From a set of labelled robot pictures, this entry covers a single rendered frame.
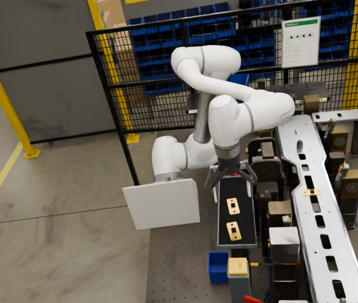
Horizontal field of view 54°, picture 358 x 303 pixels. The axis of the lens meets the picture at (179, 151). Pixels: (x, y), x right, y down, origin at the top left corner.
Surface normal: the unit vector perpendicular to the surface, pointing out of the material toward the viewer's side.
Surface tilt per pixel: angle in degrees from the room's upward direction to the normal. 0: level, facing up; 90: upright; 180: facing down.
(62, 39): 90
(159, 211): 90
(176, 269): 0
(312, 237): 0
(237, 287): 90
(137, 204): 90
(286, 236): 0
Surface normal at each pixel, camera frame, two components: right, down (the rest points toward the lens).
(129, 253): -0.17, -0.79
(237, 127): 0.33, 0.47
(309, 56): -0.11, 0.61
